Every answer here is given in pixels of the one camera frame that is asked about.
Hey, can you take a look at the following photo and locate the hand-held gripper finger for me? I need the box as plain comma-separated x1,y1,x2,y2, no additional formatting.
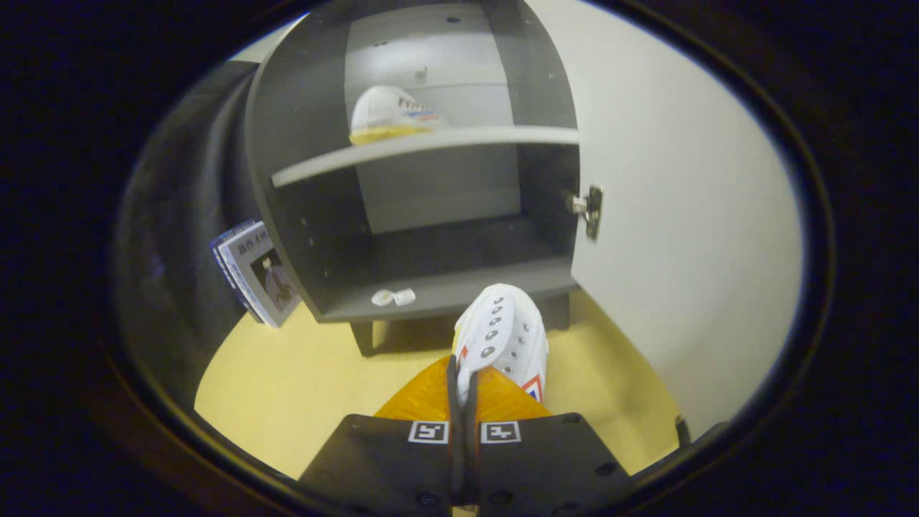
297,355,465,517
463,365,637,517

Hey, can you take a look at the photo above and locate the white canvas shoe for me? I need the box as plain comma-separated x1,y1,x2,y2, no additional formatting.
349,85,447,146
452,282,551,407

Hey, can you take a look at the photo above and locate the grey shoe cabinet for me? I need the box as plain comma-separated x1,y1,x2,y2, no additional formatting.
243,0,584,358

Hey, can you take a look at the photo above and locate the white shoe cabinet door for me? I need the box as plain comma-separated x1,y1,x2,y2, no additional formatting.
523,0,805,440

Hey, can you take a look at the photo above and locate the metal door hinge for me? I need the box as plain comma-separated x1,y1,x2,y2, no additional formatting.
563,184,605,242

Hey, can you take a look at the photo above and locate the stack of illustrated books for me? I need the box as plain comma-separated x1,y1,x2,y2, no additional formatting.
209,219,303,330

